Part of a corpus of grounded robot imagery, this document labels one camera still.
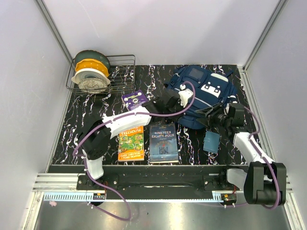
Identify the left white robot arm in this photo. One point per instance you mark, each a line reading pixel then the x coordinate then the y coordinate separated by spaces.
pixel 94 139

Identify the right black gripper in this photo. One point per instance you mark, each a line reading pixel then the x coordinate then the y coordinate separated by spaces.
pixel 217 108

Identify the navy blue student backpack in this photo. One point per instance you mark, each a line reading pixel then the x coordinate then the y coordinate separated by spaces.
pixel 211 89

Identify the white plate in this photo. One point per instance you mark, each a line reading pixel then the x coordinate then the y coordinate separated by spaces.
pixel 89 73

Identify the dark green plate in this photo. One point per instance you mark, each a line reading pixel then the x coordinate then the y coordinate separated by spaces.
pixel 92 54

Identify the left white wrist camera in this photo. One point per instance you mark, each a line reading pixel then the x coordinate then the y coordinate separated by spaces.
pixel 187 95

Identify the yellow plate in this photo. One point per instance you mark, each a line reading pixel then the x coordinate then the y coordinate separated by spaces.
pixel 90 63

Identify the dark blue 1984 book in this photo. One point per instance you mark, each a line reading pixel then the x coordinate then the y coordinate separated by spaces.
pixel 163 144

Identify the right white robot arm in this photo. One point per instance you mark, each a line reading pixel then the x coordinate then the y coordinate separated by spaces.
pixel 264 183

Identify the black wire dish rack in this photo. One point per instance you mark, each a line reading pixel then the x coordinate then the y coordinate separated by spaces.
pixel 121 76

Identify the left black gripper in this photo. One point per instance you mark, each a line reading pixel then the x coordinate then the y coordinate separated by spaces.
pixel 181 108

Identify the grey patterned plate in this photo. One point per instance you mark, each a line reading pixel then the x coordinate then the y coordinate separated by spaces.
pixel 92 86

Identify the aluminium front rail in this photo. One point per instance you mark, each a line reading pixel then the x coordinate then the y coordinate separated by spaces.
pixel 43 182

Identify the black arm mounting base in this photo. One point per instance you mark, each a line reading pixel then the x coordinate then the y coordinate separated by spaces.
pixel 164 193

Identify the orange Treehouse book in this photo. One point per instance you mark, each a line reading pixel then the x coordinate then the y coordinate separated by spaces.
pixel 131 145

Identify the purple paperback book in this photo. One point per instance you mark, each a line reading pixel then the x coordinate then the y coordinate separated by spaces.
pixel 134 99

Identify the small blue wallet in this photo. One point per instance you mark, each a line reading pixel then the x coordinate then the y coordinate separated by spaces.
pixel 211 142

